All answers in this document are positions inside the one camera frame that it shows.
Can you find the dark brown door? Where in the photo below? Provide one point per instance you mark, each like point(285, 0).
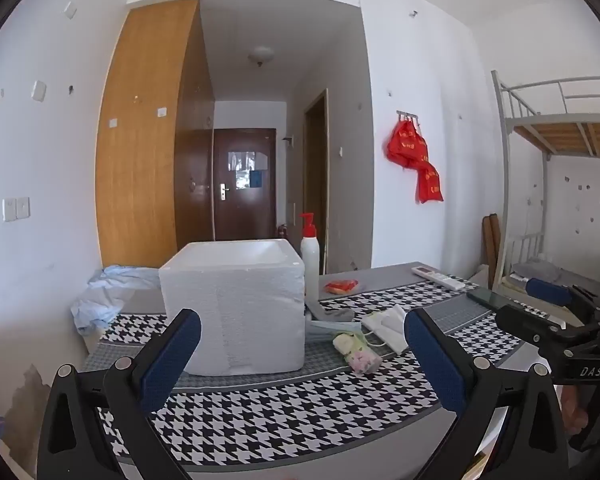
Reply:
point(230, 210)

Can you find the wooden wardrobe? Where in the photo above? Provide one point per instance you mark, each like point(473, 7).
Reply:
point(140, 160)

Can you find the metal wall hook rack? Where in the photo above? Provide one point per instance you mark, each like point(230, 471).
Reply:
point(409, 115)

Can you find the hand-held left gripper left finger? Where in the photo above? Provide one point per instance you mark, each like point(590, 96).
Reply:
point(172, 355)

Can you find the person's right hand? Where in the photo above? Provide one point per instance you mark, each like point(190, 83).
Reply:
point(572, 410)

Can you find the white towel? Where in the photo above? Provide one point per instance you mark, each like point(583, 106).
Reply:
point(387, 327)

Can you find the wooden slat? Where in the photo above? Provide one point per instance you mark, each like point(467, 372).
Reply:
point(487, 240)
point(495, 240)

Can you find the blue face mask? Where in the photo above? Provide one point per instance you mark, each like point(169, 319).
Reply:
point(325, 332)

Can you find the white wall socket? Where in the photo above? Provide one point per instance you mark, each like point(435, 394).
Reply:
point(9, 209)
point(23, 207)

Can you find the light blue cloth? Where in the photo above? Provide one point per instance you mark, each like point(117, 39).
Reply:
point(110, 290)

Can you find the white metal bunk bed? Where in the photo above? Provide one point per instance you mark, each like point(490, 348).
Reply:
point(545, 121)

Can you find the black smartphone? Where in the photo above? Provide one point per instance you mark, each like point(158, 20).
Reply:
point(490, 299)

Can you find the grey cloth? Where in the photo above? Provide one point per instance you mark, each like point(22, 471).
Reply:
point(330, 316)

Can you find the red hanging cloth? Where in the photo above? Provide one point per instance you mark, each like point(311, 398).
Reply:
point(410, 150)

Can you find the white foam box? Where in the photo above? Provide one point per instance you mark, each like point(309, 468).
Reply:
point(230, 320)

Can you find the round ceiling lamp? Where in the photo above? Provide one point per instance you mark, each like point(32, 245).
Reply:
point(261, 55)

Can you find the grey bedding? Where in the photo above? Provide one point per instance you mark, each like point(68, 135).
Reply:
point(535, 271)

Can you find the white remote control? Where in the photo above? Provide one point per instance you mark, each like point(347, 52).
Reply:
point(437, 276)

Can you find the white lotion pump bottle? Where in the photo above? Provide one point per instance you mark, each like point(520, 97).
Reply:
point(310, 265)

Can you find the red fire extinguisher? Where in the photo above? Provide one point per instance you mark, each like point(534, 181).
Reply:
point(281, 231)

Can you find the brown side door frame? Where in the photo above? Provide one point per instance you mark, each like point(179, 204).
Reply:
point(307, 185)

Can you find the white wall switch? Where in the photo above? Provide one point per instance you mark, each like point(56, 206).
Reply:
point(39, 91)
point(70, 10)

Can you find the red snack packet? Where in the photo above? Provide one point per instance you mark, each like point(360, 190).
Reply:
point(341, 287)

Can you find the houndstooth tablecloth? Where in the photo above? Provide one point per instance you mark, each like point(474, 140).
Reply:
point(280, 410)

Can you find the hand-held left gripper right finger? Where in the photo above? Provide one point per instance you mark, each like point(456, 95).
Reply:
point(432, 355)

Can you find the blue paper sheet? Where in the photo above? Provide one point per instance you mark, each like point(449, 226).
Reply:
point(255, 179)

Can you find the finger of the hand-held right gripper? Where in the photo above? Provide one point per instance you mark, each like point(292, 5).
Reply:
point(530, 325)
point(547, 292)

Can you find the cream soft plush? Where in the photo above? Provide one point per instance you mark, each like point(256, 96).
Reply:
point(347, 342)

